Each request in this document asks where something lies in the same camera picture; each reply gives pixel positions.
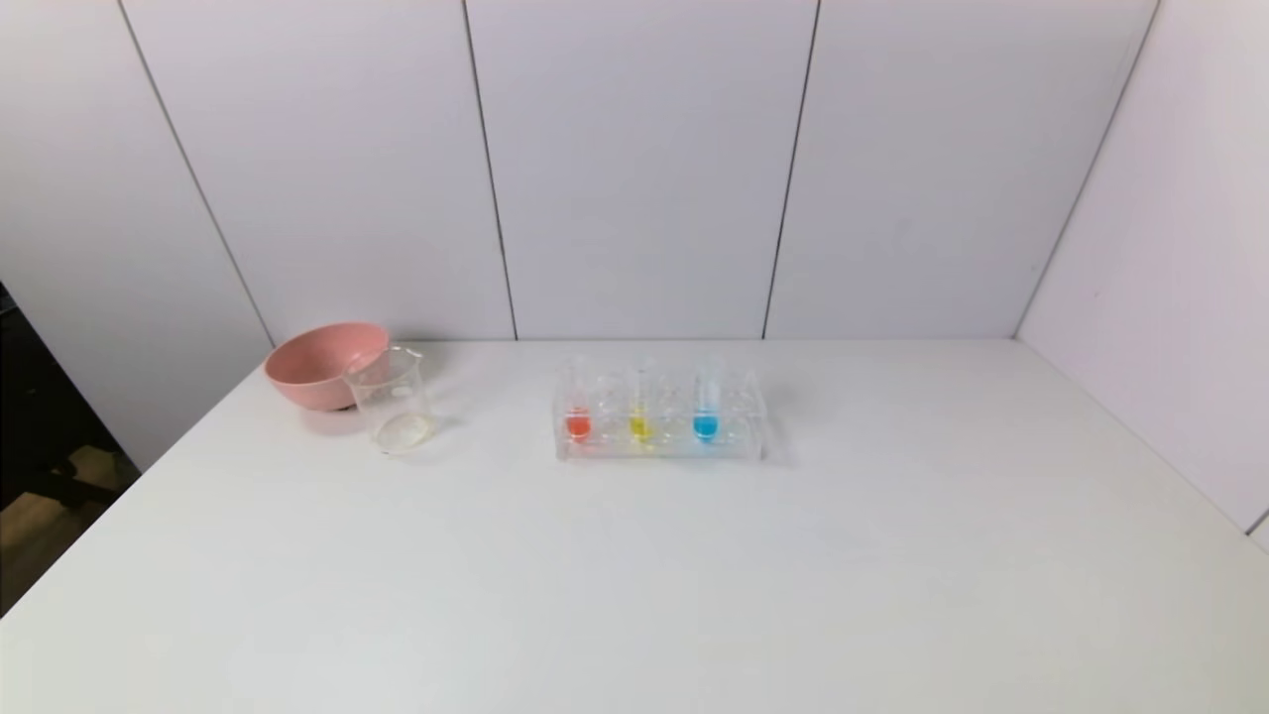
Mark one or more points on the dark background furniture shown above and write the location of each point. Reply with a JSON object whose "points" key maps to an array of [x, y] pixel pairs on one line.
{"points": [[40, 416]]}

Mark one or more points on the clear acrylic test tube rack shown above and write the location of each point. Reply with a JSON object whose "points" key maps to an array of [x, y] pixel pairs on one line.
{"points": [[674, 448]]}

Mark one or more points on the pink plastic bowl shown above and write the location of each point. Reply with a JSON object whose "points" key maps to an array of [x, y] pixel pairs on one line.
{"points": [[312, 372]]}

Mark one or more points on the test tube with red pigment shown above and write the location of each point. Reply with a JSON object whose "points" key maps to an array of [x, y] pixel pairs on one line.
{"points": [[578, 424]]}

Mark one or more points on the clear glass beaker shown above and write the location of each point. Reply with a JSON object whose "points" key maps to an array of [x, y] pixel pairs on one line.
{"points": [[392, 416]]}

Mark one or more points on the test tube with blue pigment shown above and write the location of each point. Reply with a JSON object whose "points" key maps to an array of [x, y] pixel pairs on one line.
{"points": [[706, 426]]}

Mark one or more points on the test tube with yellow pigment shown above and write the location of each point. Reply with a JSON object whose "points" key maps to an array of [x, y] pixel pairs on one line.
{"points": [[640, 426]]}

